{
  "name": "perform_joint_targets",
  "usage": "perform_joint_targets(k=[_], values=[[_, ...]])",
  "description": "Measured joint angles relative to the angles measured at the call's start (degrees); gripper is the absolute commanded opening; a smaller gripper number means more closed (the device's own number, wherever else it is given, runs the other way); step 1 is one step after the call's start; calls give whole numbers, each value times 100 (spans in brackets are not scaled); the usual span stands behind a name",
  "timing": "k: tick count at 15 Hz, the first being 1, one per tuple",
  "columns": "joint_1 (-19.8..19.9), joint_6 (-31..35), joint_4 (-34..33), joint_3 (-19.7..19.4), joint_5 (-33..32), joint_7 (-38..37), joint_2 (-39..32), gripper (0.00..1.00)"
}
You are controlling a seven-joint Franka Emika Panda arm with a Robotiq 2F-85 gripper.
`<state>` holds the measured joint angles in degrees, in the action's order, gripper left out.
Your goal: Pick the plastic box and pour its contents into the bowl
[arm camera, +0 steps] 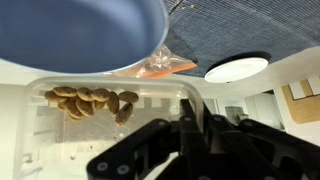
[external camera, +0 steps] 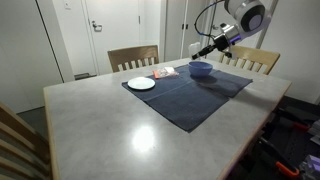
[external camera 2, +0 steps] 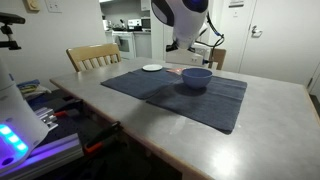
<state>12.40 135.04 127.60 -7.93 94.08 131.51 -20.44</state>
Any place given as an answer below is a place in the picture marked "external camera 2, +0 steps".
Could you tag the silver metal bracket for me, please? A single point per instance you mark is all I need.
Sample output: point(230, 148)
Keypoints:
point(46, 118)

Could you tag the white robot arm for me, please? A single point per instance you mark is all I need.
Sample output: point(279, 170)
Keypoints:
point(185, 28)

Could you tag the wooden slat-back chair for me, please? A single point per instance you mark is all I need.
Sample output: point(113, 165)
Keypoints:
point(93, 51)

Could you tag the beige wall thermostat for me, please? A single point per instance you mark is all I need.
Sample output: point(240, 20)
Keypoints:
point(33, 5)

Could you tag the microwave oven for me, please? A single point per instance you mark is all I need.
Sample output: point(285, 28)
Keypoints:
point(145, 23)

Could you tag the orange clear snack packet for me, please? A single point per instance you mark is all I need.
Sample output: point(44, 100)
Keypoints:
point(175, 70)

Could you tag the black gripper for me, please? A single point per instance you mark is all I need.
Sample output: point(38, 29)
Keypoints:
point(171, 46)

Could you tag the white kitchen stove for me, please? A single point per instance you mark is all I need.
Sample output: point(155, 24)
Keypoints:
point(125, 43)

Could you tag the white double switch plate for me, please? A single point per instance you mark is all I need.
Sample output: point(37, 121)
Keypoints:
point(53, 5)

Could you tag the folded cloth pile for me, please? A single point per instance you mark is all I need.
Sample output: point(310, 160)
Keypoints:
point(31, 88)

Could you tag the white door with lever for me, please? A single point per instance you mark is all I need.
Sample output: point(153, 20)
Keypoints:
point(286, 40)

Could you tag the blue bowl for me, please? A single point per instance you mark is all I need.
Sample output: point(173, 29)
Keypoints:
point(196, 78)

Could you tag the black camera on mount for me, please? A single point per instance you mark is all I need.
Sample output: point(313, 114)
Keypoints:
point(10, 18)

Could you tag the white robot base blue lights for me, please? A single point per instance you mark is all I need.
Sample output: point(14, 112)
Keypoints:
point(16, 110)

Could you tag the white wall sign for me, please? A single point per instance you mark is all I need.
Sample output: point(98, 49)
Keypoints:
point(236, 3)

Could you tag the aluminium frame rail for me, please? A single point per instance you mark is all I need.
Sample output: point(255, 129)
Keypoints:
point(56, 150)

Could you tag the brown wooden chair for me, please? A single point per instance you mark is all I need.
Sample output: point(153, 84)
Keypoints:
point(220, 58)

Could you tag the dark blue cloth mat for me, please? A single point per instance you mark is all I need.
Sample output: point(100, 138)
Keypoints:
point(133, 85)
point(206, 106)

